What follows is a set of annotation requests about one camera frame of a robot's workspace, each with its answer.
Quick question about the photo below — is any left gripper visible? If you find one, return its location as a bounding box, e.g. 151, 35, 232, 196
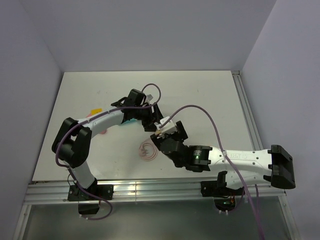
133, 102, 164, 133

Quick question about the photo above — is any teal triangular power strip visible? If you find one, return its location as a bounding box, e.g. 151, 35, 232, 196
122, 119, 137, 125

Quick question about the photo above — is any pink round power strip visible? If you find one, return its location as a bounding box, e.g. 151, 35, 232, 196
138, 141, 159, 162

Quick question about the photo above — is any pink triangular power strip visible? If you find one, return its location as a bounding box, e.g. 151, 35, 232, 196
86, 113, 107, 135

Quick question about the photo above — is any yellow cube power socket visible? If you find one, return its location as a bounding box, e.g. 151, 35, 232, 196
90, 108, 103, 116

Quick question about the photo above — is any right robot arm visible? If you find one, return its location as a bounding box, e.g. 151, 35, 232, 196
150, 121, 296, 195

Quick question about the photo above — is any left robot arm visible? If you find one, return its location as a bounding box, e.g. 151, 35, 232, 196
51, 89, 163, 200

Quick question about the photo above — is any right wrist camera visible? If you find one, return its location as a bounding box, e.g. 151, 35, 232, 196
155, 120, 177, 136

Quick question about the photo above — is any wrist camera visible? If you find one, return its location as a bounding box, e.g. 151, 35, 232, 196
145, 94, 154, 104
155, 120, 177, 136

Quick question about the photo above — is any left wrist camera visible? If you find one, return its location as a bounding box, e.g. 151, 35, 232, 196
145, 94, 154, 104

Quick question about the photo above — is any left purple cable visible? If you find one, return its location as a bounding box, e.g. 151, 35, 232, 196
54, 83, 162, 221

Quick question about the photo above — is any aluminium right rail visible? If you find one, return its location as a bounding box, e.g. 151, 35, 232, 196
231, 70, 272, 176

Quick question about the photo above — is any aluminium rail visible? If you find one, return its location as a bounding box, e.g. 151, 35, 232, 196
231, 70, 272, 176
23, 176, 287, 206

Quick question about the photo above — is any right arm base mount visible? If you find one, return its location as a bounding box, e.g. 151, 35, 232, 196
200, 180, 245, 214

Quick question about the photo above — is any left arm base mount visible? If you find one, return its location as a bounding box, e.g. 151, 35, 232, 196
67, 184, 114, 220

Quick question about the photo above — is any aluminium front rail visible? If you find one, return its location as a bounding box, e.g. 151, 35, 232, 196
23, 176, 287, 206

